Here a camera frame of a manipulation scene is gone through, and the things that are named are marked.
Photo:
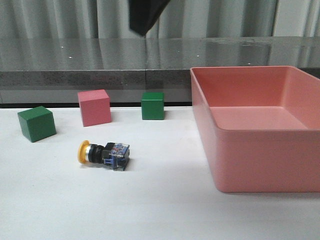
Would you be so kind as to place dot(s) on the green cube block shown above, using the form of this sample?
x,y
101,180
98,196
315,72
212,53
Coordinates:
x,y
37,123
152,106

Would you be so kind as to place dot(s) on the grey stone ledge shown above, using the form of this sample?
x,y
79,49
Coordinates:
x,y
53,71

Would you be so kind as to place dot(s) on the green cube block left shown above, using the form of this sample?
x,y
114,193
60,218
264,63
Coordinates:
x,y
37,123

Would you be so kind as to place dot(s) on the pink plastic bin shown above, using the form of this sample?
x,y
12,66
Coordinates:
x,y
259,126

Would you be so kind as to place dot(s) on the grey curtain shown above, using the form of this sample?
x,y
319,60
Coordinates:
x,y
89,19

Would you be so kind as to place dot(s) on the pink cube block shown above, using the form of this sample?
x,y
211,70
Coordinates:
x,y
94,107

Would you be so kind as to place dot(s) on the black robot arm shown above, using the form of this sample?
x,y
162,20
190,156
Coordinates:
x,y
143,14

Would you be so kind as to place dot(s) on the yellow push button switch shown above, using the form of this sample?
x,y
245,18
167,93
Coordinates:
x,y
114,155

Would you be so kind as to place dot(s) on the green cube block right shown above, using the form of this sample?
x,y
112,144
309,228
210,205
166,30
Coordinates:
x,y
152,106

